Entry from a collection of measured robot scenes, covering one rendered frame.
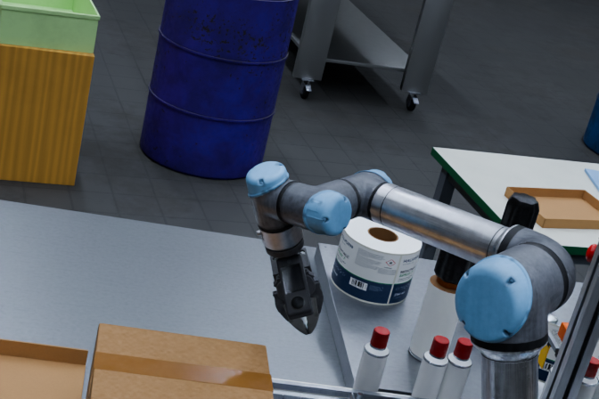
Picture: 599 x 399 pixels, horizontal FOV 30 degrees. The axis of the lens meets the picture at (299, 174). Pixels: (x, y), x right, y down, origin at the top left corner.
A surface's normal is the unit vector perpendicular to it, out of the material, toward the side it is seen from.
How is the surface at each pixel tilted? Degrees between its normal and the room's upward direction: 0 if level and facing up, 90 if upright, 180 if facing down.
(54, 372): 0
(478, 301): 86
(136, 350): 0
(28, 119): 90
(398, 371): 0
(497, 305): 86
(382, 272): 90
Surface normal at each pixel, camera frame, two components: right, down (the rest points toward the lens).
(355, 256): -0.61, 0.18
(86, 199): 0.22, -0.90
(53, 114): 0.27, 0.43
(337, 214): 0.75, 0.20
